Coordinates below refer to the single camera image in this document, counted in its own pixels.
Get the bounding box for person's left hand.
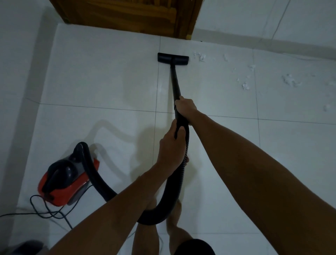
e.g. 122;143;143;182
156;119;189;176

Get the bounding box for person's right hand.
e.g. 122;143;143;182
174;96;198;124

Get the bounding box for red and black vacuum cleaner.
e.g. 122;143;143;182
37;52;190;226

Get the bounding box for person's right forearm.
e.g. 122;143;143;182
189;110;336;255

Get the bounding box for person's left forearm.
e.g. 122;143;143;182
48;164;171;255

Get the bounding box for person's right leg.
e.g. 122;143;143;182
166;199;194;255

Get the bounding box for person's leg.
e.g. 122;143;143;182
166;199;194;255
131;198;161;255

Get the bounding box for person's left leg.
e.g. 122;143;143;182
131;198;161;255

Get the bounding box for black shorts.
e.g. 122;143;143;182
174;238;216;255

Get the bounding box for scattered white paper scraps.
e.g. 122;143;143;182
194;52;336;113

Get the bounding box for brown wooden door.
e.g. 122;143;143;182
49;0;204;40

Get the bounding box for grey round appliance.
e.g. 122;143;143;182
8;239;50;255

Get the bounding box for black power cord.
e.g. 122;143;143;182
0;185;94;230

